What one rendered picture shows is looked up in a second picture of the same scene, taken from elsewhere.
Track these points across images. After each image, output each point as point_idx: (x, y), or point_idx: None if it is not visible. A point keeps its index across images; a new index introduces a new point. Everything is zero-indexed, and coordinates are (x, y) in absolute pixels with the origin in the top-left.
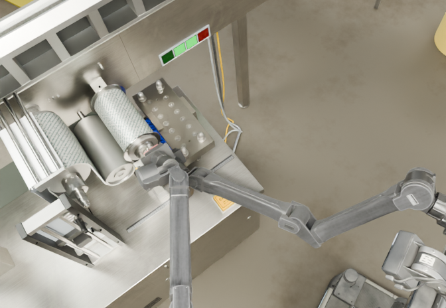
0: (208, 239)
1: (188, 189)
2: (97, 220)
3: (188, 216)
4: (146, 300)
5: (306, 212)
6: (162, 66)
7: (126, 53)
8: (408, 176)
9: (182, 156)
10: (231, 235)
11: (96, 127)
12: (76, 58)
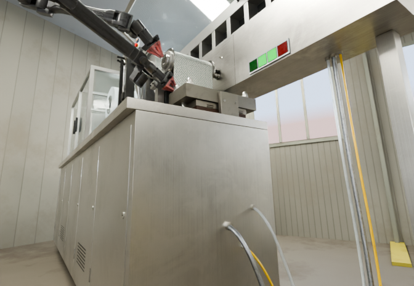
0: (108, 175)
1: (134, 69)
2: (132, 89)
3: (95, 8)
4: (85, 227)
5: None
6: (249, 74)
7: (233, 52)
8: None
9: (166, 76)
10: (112, 245)
11: None
12: (215, 48)
